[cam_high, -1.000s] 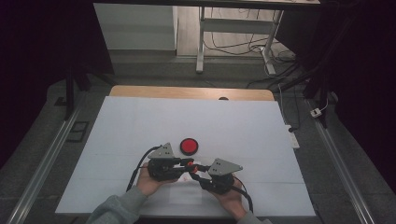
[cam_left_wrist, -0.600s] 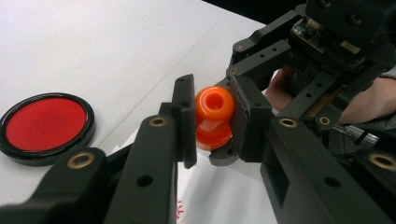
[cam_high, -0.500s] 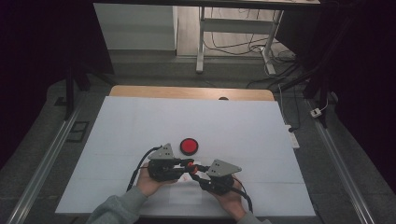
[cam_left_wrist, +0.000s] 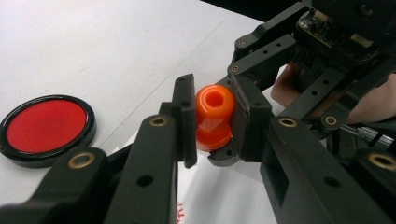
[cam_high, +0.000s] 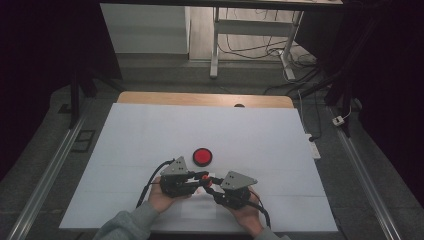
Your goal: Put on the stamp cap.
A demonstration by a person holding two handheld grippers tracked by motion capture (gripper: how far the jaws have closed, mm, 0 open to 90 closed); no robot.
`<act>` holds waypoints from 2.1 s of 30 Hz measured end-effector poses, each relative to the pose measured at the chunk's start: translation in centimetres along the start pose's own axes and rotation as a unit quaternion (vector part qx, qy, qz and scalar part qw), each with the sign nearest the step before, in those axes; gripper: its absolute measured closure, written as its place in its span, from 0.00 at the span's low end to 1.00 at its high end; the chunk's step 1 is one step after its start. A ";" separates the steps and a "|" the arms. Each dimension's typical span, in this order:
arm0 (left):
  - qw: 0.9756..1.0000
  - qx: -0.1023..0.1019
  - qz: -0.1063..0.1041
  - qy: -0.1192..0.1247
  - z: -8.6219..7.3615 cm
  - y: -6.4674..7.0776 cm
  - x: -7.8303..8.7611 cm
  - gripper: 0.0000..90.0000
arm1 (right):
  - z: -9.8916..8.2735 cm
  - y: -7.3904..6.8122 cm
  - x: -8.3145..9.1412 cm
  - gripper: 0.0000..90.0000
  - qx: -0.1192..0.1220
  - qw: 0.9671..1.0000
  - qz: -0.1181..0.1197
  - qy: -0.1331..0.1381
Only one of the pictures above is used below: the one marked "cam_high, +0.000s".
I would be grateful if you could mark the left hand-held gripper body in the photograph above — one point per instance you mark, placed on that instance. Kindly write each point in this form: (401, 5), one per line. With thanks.
(175, 183)

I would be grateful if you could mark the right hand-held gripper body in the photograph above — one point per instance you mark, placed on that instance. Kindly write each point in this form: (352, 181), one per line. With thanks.
(236, 181)

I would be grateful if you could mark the small orange-red stamp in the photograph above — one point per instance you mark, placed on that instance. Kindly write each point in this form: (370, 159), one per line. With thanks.
(206, 182)

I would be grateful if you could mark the round red ink pad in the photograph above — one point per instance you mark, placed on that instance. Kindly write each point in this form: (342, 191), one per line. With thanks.
(202, 156)

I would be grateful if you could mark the white paper sheet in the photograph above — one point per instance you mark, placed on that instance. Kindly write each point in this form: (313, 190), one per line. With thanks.
(199, 210)

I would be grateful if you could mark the person's left hand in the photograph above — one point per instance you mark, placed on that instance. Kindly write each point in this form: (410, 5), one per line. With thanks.
(160, 201)

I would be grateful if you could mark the person's right hand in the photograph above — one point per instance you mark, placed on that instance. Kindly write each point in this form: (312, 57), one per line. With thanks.
(250, 216)

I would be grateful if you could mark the large white board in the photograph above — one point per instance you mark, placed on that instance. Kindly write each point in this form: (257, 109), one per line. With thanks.
(206, 130)

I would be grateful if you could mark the wooden table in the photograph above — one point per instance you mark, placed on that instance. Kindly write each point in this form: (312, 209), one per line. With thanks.
(200, 99)

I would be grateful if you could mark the black table grommet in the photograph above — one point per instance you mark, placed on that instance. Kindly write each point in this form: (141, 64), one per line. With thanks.
(239, 105)

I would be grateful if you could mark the white power strip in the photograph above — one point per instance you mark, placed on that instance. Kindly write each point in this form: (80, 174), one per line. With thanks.
(313, 148)

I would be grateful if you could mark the black floor socket plate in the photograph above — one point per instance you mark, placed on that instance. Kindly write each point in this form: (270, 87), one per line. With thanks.
(83, 140)

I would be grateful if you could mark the small white adapter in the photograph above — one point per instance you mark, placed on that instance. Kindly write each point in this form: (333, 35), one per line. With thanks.
(338, 120)

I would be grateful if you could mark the black stand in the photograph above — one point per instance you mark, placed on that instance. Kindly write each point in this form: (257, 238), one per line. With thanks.
(343, 93)
(75, 100)

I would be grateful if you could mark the white cabinet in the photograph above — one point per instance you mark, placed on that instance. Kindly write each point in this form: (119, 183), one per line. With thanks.
(146, 30)

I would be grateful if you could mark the metal floor rail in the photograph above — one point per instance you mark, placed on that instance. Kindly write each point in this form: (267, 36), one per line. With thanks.
(363, 180)
(50, 173)

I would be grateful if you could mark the white desk frame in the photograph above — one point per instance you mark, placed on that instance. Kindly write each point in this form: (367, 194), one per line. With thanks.
(253, 28)

